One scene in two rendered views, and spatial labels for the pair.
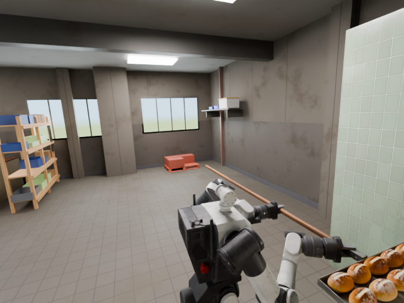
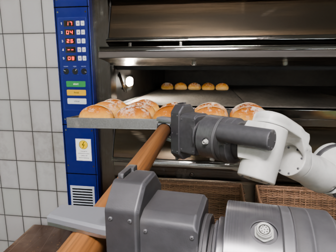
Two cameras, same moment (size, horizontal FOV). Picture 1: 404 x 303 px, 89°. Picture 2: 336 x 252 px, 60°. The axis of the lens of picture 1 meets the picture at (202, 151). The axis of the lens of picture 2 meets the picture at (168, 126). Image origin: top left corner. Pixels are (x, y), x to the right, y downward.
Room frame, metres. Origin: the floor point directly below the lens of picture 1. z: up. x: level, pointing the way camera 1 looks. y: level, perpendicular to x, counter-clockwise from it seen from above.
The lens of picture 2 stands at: (1.41, -0.34, 1.35)
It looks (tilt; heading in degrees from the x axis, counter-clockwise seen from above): 12 degrees down; 208
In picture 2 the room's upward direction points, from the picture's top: straight up
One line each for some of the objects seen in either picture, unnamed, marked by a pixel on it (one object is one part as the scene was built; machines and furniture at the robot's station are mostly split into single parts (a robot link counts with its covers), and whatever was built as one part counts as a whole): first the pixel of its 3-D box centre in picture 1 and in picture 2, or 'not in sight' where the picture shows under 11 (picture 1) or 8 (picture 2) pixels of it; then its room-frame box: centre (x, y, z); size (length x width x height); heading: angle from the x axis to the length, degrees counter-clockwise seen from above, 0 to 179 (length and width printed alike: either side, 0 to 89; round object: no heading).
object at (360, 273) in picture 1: (359, 271); (210, 116); (0.69, -0.59, 1.23); 0.10 x 0.07 x 0.06; 115
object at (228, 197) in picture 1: (225, 196); not in sight; (0.89, -0.10, 1.47); 0.10 x 0.07 x 0.09; 17
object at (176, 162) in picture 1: (181, 162); not in sight; (7.02, 0.75, 0.20); 1.11 x 0.78 x 0.40; 111
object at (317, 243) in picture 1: (324, 247); (200, 134); (0.85, -0.55, 1.21); 0.12 x 0.10 x 0.13; 76
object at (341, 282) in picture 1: (341, 280); (251, 116); (0.65, -0.49, 1.23); 0.10 x 0.07 x 0.05; 107
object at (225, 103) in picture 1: (228, 103); not in sight; (5.93, -0.82, 2.11); 0.51 x 0.42 x 0.29; 21
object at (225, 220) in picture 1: (213, 238); not in sight; (0.88, -0.04, 1.27); 0.34 x 0.30 x 0.36; 17
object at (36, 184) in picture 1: (33, 155); not in sight; (4.98, 4.17, 1.01); 2.18 x 0.59 x 2.03; 21
